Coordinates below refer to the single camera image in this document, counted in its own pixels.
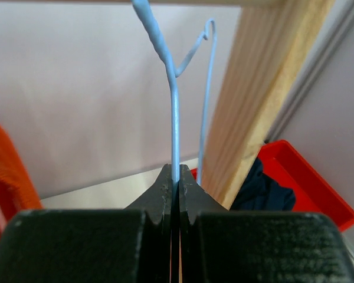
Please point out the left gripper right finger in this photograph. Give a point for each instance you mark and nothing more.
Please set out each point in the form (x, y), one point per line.
(256, 246)

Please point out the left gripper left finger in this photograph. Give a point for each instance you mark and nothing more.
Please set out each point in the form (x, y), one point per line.
(92, 245)

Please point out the navy blue shorts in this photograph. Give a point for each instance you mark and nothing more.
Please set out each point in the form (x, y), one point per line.
(261, 192)

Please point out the orange shorts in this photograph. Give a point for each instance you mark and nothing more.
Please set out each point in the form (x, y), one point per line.
(16, 189)

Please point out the light blue wire hanger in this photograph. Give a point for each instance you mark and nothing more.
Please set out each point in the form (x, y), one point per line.
(144, 13)

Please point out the red plastic bin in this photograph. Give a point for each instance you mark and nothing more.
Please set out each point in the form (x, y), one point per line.
(283, 163)

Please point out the wooden clothes rack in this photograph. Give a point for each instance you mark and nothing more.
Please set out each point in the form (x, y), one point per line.
(270, 47)

